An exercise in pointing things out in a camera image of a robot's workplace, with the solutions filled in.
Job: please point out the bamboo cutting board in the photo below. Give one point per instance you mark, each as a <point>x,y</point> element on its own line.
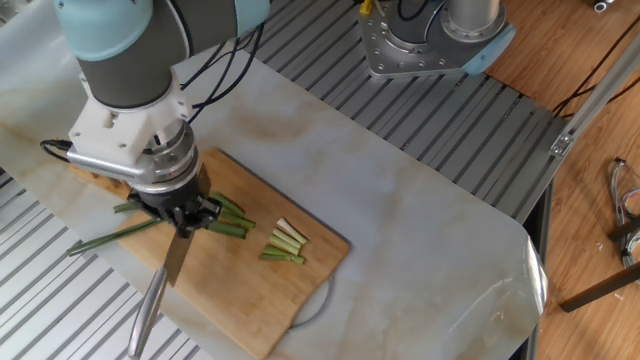
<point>250,290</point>

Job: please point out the green garlic stalk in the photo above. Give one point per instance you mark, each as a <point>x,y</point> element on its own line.
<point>110,238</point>

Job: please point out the steel kitchen knife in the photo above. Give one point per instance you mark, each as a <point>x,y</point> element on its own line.
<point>175,260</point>

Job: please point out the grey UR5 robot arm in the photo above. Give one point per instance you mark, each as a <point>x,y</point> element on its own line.
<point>150,50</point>

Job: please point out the aluminium frame post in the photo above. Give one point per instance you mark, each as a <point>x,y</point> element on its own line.
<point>600,100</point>

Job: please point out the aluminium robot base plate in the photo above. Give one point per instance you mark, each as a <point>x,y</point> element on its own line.
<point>420,60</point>

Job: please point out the white marble pattern mat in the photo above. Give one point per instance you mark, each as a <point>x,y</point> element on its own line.
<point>420,240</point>

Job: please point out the short green garlic piece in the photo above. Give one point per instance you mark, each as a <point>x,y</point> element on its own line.
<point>281,258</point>
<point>283,249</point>

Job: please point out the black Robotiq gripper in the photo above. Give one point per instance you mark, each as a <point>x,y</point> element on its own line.
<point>176,200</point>

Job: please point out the black bar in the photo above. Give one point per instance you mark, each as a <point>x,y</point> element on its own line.
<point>600,290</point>

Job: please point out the wooden slotted rack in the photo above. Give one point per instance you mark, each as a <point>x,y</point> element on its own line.
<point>90,172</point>

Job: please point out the long green garlic leaf piece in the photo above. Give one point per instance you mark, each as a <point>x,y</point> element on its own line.
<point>232,230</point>

